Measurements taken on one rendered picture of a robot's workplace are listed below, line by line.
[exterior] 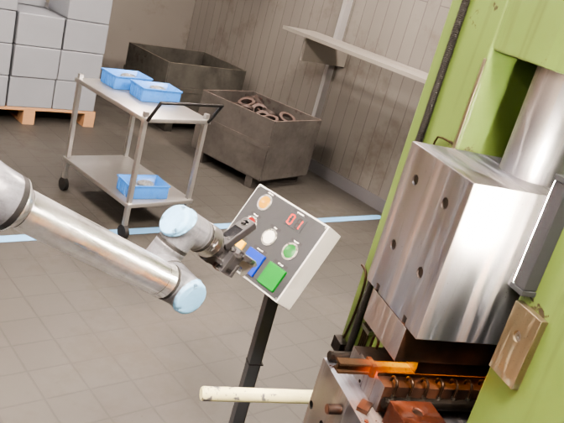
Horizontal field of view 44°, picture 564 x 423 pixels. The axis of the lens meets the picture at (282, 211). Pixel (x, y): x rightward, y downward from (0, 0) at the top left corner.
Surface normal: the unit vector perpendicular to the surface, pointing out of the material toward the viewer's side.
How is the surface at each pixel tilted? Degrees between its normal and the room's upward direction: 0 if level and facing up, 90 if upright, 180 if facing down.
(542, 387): 90
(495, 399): 90
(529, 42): 90
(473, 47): 90
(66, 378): 0
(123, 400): 0
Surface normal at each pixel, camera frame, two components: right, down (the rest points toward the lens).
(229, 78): 0.65, 0.41
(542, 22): -0.93, -0.12
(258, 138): -0.61, 0.12
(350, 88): -0.75, 0.04
